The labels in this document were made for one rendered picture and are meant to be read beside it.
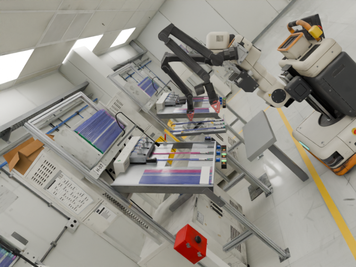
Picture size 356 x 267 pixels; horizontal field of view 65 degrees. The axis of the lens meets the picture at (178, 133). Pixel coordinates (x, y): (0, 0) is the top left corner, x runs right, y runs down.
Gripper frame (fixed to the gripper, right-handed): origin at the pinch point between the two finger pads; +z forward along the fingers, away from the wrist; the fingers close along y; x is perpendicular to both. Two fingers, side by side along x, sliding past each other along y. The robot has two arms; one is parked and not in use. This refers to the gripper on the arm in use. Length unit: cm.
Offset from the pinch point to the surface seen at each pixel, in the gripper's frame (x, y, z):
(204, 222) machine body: 9, 79, 58
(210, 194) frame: 15, 95, 24
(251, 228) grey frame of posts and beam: 41, 94, 52
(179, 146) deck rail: -10.8, 20.8, 19.3
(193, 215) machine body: 2, 81, 50
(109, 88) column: -167, -255, 4
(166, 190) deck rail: -15, 89, 24
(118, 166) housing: -53, 68, 14
